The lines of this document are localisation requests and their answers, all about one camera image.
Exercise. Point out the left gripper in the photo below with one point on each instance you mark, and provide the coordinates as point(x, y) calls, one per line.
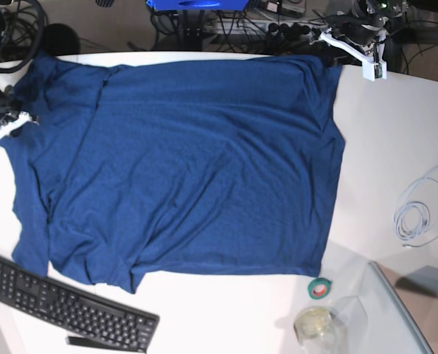
point(357, 31)

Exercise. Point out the dark blue t-shirt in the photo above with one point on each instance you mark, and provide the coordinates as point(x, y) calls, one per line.
point(199, 167)

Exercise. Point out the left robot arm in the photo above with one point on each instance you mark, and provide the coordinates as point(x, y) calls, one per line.
point(391, 11)

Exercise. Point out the black power strip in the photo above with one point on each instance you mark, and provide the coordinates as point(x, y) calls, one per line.
point(295, 30)

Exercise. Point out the blue box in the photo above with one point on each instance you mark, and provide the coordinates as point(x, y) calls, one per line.
point(164, 5)

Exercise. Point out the black computer keyboard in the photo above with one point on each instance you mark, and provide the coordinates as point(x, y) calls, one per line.
point(96, 322)

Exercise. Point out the green electrical tape roll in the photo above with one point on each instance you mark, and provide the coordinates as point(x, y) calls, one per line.
point(319, 288)

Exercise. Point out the glass panel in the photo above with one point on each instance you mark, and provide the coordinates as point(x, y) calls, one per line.
point(418, 291)

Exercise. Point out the clear glass jar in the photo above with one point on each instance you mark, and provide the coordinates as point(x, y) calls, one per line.
point(315, 330)

